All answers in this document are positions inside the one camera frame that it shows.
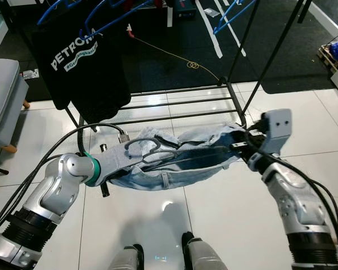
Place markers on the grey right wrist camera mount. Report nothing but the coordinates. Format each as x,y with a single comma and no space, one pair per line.
275,129

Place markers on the grey cushioned ottoman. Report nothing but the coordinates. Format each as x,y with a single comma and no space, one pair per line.
3,101

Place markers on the light blue denim garment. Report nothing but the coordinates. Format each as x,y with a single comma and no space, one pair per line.
180,177

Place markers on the black metal clothes rack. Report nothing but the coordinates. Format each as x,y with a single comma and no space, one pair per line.
276,53

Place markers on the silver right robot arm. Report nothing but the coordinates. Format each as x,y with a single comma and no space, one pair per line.
292,197

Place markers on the robot leg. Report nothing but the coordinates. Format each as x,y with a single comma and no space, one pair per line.
126,259
199,256

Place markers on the robot left leg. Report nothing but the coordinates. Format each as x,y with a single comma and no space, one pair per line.
126,259

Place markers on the wooden pallet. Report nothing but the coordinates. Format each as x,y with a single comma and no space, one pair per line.
324,56

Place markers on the black printed t-shirt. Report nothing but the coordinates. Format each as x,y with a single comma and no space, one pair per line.
90,84

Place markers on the blue tool case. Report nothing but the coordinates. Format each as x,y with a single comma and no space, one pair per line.
183,5

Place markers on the small white floor plate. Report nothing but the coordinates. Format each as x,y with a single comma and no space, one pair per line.
29,73

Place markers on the long white tape strip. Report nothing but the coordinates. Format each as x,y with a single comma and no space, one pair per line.
236,36
211,34

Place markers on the robot right leg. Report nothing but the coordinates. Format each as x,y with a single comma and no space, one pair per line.
199,256

